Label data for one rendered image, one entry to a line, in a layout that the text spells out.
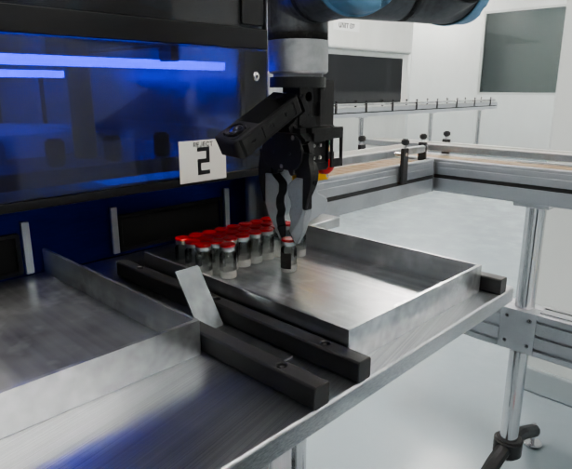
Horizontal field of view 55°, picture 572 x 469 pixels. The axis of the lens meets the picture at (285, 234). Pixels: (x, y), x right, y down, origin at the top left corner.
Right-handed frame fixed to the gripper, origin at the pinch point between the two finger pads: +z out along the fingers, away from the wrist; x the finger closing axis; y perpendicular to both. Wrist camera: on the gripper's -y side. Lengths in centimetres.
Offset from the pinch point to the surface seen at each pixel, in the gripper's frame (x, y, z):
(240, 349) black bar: -15.6, -21.6, 3.6
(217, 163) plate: 15.4, 0.9, -7.8
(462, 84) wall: 387, 797, -26
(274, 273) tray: 0.7, -1.5, 5.4
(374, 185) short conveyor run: 27, 58, 4
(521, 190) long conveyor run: 4, 88, 6
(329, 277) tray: -5.8, 2.3, 5.4
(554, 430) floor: -1, 129, 93
